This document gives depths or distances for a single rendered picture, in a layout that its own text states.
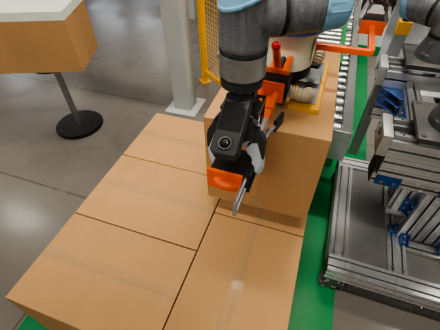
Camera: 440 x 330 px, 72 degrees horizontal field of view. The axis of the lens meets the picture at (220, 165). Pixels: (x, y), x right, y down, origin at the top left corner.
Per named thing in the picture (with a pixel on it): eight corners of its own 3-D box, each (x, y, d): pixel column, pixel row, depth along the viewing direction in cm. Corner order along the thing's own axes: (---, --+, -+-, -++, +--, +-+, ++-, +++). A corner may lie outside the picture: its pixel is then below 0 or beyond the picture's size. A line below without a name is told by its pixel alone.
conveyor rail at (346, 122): (350, 16, 330) (355, -3, 317) (355, 17, 329) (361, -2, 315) (334, 155, 178) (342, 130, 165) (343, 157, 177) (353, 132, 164)
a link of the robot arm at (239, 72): (260, 64, 43) (207, 56, 45) (258, 92, 46) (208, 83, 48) (272, 42, 48) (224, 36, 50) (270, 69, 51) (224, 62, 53)
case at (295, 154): (245, 113, 165) (249, 40, 136) (319, 126, 156) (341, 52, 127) (207, 195, 125) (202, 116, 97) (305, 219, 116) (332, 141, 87)
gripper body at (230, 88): (264, 121, 60) (272, 65, 52) (253, 148, 55) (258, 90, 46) (228, 113, 62) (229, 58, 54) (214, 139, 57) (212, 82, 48)
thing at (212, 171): (220, 158, 68) (220, 141, 65) (252, 166, 66) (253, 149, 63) (207, 184, 63) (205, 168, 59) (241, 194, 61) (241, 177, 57)
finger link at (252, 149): (277, 158, 64) (264, 122, 59) (270, 178, 60) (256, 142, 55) (263, 159, 65) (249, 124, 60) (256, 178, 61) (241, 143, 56)
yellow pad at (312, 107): (303, 62, 121) (305, 50, 118) (329, 66, 119) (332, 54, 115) (286, 109, 99) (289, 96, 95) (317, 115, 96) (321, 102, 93)
